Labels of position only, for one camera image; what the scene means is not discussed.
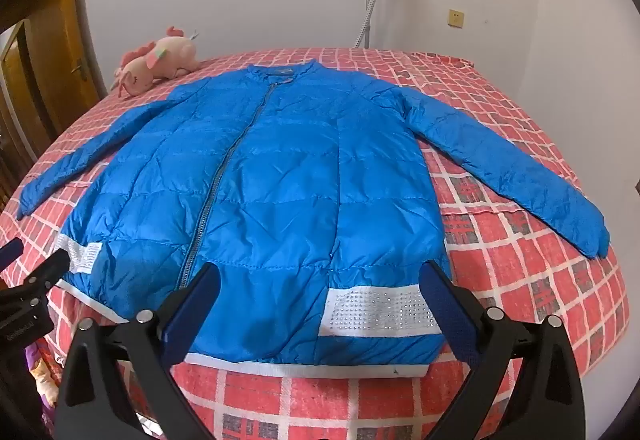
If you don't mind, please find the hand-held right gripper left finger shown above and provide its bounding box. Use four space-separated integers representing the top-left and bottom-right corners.
52 264 221 440

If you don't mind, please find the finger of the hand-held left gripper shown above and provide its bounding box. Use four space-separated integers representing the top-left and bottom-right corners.
0 239 24 268
15 253 72 301

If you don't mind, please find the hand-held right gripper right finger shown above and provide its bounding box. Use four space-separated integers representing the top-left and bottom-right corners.
422 261 586 440

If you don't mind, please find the blue puffer jacket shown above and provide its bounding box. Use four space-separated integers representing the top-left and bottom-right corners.
16 62 612 378

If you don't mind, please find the purple and yellow cloth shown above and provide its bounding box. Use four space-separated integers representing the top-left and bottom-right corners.
27 342 60 408

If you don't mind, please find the red plaid bed blanket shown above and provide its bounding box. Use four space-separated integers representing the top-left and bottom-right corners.
0 48 632 440

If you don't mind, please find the wooden door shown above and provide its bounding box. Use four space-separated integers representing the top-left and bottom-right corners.
0 0 110 216

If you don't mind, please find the pink plush toy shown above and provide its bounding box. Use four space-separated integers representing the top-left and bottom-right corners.
111 25 201 100

